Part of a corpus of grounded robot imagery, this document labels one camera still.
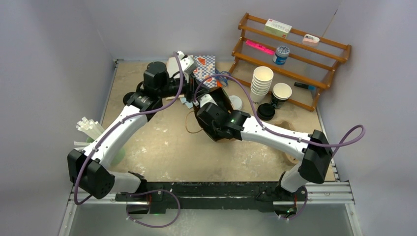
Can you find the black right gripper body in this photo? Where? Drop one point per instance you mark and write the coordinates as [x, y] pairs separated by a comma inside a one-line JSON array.
[[217, 130]]

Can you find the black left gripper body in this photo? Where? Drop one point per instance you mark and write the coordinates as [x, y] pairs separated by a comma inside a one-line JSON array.
[[170, 89]]

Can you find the green paper bag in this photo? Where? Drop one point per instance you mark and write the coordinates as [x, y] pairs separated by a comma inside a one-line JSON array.
[[219, 96]]

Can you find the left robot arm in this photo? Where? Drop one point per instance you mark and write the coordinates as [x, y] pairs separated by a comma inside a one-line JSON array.
[[88, 168]]

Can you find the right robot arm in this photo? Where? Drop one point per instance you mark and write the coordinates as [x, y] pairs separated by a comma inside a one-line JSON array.
[[309, 149]]

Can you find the dark printed coffee cup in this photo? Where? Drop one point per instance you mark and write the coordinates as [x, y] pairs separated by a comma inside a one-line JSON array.
[[281, 92]]

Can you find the white lid stack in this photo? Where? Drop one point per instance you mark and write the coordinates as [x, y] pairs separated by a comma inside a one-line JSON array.
[[236, 102]]

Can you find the blue checkered bakery bag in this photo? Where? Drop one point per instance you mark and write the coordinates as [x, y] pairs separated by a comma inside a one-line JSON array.
[[205, 67]]

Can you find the stack of white paper cups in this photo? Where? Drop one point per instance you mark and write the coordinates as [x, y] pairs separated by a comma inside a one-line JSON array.
[[260, 84]]

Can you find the wrapped white straws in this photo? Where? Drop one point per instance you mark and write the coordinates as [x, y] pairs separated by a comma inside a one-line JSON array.
[[91, 128]]

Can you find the pink highlighter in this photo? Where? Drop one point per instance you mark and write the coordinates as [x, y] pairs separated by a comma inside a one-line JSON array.
[[259, 47]]

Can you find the wooden shelf rack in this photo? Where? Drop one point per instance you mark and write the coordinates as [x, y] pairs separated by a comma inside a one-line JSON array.
[[320, 86]]

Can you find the green straw holder cup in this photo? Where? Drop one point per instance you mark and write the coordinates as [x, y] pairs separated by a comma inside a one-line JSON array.
[[118, 158]]

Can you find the dark blue marker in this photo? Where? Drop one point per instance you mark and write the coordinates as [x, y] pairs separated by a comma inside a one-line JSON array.
[[304, 86]]

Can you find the blue lidded jar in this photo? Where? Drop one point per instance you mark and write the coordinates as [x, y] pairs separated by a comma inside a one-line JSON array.
[[281, 54]]

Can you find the white green box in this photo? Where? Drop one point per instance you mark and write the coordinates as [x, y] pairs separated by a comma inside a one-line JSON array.
[[277, 28]]

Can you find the pink white small case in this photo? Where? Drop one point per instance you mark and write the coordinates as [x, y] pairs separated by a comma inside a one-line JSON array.
[[310, 40]]

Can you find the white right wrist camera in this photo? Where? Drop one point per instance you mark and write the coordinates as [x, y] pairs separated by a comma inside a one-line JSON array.
[[203, 100]]

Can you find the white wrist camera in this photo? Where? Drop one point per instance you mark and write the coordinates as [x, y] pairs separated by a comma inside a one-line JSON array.
[[187, 63], [203, 100]]

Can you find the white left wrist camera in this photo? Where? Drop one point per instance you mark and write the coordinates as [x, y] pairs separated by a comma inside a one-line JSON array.
[[187, 63]]

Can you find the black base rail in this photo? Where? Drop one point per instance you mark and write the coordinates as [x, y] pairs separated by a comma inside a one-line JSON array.
[[263, 196]]

